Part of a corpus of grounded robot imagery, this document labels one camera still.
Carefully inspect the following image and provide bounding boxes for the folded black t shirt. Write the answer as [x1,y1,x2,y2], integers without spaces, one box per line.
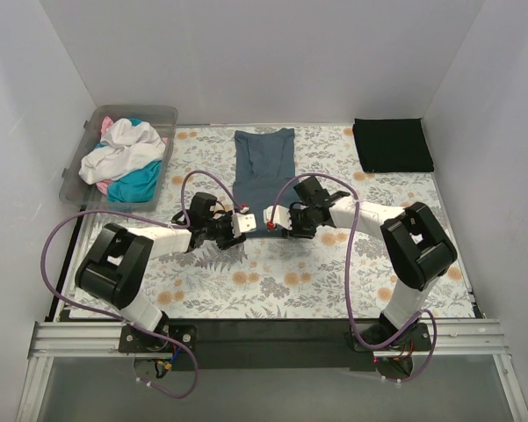
[352,119,434,173]

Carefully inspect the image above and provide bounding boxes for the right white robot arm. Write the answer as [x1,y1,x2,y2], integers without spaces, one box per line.
[264,173,458,351]

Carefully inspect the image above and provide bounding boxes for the blue grey t shirt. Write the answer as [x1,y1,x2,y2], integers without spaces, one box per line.
[233,128,295,239]

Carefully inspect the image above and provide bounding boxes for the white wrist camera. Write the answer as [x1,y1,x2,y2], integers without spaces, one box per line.
[263,206,293,230]
[231,213,257,238]

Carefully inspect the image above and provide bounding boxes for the purple cable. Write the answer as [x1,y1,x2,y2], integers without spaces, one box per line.
[42,170,250,399]
[270,174,438,384]

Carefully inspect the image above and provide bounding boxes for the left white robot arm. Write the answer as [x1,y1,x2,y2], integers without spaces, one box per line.
[75,193,257,352]

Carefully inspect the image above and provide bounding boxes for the white t shirt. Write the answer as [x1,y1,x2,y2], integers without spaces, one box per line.
[78,119,167,185]

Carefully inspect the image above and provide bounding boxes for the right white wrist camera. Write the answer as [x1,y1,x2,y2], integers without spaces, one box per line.
[263,206,293,230]

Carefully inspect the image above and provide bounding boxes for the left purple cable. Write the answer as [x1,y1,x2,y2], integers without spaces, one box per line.
[42,170,250,399]

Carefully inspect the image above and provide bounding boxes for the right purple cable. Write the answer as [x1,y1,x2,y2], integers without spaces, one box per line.
[270,174,438,384]

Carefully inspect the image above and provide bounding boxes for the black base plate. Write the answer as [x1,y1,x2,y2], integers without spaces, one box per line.
[345,323,432,352]
[118,323,197,353]

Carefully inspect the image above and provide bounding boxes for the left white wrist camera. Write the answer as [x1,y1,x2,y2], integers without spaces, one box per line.
[231,213,257,238]

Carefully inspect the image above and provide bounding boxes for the floral table mat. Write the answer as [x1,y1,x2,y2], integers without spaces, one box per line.
[69,125,475,320]

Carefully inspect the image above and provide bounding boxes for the aluminium frame rail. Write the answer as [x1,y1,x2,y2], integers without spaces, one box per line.
[17,319,528,421]

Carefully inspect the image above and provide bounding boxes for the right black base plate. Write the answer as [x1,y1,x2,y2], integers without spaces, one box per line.
[345,323,432,352]

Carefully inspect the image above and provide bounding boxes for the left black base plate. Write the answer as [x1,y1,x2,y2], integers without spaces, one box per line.
[118,323,197,353]

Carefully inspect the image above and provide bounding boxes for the clear plastic bin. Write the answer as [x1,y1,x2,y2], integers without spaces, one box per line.
[59,105,178,212]

